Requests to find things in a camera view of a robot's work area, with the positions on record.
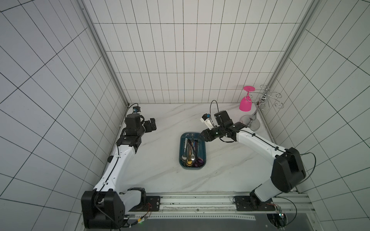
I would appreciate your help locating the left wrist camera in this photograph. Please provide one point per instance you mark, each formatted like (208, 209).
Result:
(136, 110)

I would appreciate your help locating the pink upside-down wine glass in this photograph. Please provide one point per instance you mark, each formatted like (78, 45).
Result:
(246, 102)

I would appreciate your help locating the silver spoon clear handle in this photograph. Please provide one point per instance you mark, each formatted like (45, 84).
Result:
(184, 156)

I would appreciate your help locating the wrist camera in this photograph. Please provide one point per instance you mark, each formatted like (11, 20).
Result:
(136, 110)
(207, 120)

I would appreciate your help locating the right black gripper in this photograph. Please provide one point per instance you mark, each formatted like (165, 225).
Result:
(208, 134)

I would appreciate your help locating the purple bowl dark spoon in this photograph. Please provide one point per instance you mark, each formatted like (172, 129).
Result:
(195, 143)

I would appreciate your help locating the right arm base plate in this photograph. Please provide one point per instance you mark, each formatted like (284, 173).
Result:
(248, 203)

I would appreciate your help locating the long gold spoon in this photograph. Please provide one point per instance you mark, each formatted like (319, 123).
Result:
(189, 162)

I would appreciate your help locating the small brown spice bottle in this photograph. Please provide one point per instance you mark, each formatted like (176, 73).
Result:
(110, 158)

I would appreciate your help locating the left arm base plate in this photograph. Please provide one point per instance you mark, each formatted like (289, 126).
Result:
(151, 203)

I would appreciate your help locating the black spoon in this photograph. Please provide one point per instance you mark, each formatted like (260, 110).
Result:
(200, 160)

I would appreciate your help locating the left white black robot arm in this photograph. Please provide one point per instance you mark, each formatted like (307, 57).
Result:
(106, 206)

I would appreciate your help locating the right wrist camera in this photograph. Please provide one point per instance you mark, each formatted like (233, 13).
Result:
(207, 120)

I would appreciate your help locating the aluminium mounting rail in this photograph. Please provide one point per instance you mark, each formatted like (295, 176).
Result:
(220, 205)

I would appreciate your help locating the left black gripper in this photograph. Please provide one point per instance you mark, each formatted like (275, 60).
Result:
(149, 128)

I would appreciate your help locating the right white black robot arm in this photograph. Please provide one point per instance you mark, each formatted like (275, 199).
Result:
(287, 166)

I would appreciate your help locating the teal plastic storage box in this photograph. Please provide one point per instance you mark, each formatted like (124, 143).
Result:
(202, 149)

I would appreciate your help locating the chrome wine glass rack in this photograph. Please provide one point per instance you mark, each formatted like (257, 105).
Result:
(262, 99)

